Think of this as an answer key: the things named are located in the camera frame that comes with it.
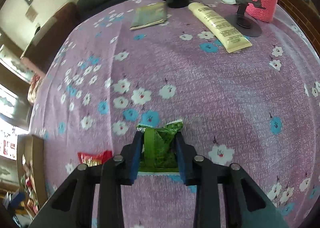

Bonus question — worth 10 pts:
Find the wooden cabinet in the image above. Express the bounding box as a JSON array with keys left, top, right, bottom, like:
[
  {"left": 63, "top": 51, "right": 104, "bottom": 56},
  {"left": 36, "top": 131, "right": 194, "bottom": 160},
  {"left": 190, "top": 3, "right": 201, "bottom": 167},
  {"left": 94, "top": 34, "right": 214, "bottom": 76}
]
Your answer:
[{"left": 274, "top": 0, "right": 320, "bottom": 58}]

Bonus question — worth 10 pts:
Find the green crinkled snack packet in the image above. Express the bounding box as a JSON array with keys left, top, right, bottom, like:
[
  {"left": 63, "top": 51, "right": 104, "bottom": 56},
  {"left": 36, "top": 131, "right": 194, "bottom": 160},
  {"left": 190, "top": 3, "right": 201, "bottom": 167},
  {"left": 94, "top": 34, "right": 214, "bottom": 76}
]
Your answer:
[{"left": 137, "top": 119, "right": 183, "bottom": 175}]

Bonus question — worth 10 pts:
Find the brown red armchair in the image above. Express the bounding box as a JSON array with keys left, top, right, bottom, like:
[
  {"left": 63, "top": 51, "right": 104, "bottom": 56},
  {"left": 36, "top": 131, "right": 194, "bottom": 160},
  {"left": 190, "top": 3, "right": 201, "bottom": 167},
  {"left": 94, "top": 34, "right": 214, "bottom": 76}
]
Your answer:
[{"left": 21, "top": 2, "right": 79, "bottom": 78}]

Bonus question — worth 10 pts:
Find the brown cardboard box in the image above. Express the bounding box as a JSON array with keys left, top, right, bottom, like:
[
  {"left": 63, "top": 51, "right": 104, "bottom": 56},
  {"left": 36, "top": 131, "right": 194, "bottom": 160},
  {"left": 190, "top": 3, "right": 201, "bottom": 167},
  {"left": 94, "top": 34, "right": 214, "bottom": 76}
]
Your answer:
[{"left": 16, "top": 134, "right": 48, "bottom": 219}]

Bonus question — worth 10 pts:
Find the purple floral tablecloth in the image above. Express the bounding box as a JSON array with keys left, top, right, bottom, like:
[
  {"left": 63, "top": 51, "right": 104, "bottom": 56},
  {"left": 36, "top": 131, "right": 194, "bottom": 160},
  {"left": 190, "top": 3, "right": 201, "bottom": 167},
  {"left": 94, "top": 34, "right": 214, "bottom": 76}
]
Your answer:
[{"left": 30, "top": 0, "right": 319, "bottom": 227}]

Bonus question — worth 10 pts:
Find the cream lotion tube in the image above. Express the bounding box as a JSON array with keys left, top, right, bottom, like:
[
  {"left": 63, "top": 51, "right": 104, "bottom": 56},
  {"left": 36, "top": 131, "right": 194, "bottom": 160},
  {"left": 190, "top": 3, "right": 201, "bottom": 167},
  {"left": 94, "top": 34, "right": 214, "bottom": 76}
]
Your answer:
[{"left": 188, "top": 2, "right": 252, "bottom": 53}]

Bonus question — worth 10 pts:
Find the red rectangular candy packet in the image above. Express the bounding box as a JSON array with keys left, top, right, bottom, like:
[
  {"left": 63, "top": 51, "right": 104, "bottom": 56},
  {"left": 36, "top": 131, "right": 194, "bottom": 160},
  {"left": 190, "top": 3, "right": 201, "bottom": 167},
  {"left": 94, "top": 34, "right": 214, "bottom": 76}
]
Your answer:
[{"left": 78, "top": 150, "right": 113, "bottom": 167}]

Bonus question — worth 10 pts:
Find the green booklet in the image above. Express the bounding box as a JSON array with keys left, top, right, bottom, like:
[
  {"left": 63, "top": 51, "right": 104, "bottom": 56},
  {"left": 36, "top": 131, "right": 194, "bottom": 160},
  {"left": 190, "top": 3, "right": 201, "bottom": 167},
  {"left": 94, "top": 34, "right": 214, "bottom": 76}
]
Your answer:
[{"left": 130, "top": 2, "right": 167, "bottom": 30}]

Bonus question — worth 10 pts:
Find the patterned blanket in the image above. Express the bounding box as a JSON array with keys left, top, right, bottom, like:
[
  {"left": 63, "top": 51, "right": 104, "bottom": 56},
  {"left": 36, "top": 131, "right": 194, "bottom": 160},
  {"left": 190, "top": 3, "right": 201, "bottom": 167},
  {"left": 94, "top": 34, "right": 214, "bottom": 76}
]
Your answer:
[{"left": 27, "top": 74, "right": 43, "bottom": 104}]

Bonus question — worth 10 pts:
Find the black phone stand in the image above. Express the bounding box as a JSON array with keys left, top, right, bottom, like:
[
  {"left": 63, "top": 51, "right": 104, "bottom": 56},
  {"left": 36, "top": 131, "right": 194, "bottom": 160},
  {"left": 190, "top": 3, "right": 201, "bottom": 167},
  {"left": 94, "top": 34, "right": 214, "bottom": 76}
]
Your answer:
[{"left": 223, "top": 0, "right": 267, "bottom": 38}]

